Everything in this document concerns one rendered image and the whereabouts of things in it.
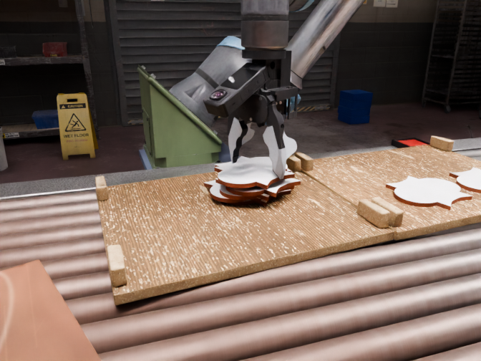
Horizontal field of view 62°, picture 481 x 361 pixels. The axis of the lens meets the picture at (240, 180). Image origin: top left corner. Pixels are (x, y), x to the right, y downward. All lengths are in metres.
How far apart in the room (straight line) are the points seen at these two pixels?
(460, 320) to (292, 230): 0.24
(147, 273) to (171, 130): 0.54
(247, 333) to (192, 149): 0.65
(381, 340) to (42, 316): 0.33
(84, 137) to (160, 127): 3.16
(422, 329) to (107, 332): 0.34
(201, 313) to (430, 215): 0.41
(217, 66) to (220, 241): 0.59
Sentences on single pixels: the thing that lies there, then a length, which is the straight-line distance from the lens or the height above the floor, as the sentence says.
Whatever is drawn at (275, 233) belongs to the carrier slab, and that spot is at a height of 0.94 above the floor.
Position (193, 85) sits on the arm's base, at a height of 1.08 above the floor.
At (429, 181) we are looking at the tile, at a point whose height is 0.94.
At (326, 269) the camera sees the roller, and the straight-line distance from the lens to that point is 0.57.
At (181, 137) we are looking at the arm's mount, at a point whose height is 0.96.
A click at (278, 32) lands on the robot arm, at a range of 0.65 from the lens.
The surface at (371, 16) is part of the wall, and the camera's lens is 6.58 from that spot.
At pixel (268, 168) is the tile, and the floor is 0.99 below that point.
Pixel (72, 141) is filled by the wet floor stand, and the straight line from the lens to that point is 4.15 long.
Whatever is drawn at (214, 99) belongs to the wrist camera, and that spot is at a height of 1.12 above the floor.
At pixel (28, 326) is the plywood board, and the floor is 1.04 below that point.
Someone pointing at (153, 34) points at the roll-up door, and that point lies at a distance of 5.29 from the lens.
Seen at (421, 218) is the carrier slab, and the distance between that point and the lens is 0.70.
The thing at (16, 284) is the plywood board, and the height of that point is 1.04.
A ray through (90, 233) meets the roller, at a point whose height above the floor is 0.91.
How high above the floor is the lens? 1.23
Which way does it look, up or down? 21 degrees down
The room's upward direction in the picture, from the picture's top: straight up
